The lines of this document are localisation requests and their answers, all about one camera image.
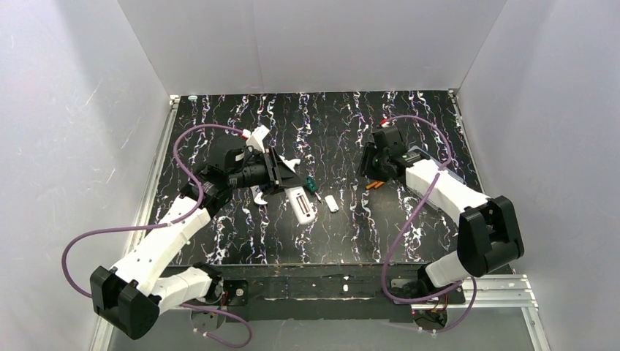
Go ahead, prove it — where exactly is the white remote control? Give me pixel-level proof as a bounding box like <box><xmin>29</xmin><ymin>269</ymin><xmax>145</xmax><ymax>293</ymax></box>
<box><xmin>284</xmin><ymin>186</ymin><xmax>317</xmax><ymax>225</ymax></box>

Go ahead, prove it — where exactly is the white remote battery cover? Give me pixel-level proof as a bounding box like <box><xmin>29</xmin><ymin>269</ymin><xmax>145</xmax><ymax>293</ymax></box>
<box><xmin>325</xmin><ymin>195</ymin><xmax>339</xmax><ymax>213</ymax></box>

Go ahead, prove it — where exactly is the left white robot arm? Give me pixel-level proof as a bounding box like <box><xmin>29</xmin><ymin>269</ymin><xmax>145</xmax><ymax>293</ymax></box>
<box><xmin>90</xmin><ymin>146</ymin><xmax>316</xmax><ymax>340</ymax></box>

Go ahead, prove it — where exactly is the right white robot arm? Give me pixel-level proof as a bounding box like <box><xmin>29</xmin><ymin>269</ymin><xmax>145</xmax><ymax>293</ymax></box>
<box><xmin>358</xmin><ymin>127</ymin><xmax>524</xmax><ymax>295</ymax></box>

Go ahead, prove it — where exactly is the white plastic pipe fitting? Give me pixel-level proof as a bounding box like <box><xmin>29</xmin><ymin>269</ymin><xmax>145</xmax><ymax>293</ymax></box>
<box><xmin>282</xmin><ymin>159</ymin><xmax>300</xmax><ymax>173</ymax></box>

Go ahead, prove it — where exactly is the clear plastic screw box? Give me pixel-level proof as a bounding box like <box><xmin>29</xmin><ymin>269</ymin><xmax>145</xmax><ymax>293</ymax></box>
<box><xmin>406</xmin><ymin>146</ymin><xmax>466</xmax><ymax>219</ymax></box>

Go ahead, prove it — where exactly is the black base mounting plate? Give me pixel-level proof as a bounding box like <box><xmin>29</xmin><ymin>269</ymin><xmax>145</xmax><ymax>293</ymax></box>
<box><xmin>176</xmin><ymin>263</ymin><xmax>466</xmax><ymax>323</ymax></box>

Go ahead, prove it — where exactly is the green handled screwdriver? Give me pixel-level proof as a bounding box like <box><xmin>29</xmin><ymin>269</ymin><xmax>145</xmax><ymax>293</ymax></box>
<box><xmin>304</xmin><ymin>176</ymin><xmax>322</xmax><ymax>203</ymax></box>

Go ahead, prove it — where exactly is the red handled adjustable wrench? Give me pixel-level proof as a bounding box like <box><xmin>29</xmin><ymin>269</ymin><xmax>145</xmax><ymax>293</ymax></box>
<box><xmin>251</xmin><ymin>186</ymin><xmax>268</xmax><ymax>206</ymax></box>

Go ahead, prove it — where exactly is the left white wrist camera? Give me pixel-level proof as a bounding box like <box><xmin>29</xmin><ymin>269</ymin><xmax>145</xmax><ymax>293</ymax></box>
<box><xmin>242</xmin><ymin>125</ymin><xmax>270</xmax><ymax>153</ymax></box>

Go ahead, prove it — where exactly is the aluminium frame rail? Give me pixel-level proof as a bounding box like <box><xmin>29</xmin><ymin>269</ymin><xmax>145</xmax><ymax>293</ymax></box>
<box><xmin>90</xmin><ymin>95</ymin><xmax>181</xmax><ymax>351</ymax></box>

